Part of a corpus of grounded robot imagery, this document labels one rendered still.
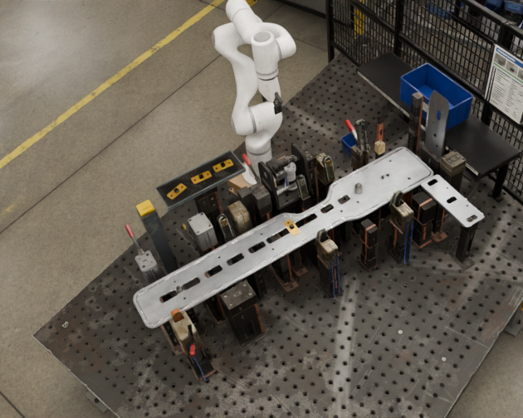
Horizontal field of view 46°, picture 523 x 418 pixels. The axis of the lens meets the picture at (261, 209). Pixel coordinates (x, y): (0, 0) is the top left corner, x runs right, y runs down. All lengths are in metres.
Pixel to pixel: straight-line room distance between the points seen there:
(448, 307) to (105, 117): 3.10
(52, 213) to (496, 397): 2.94
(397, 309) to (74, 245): 2.24
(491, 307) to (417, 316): 0.31
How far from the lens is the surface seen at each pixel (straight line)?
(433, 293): 2.75
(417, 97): 2.80
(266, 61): 2.24
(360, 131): 2.69
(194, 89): 4.88
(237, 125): 2.75
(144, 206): 2.57
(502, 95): 2.79
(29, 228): 4.36
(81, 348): 2.85
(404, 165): 2.78
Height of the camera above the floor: 3.05
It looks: 51 degrees down
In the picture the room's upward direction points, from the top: 11 degrees counter-clockwise
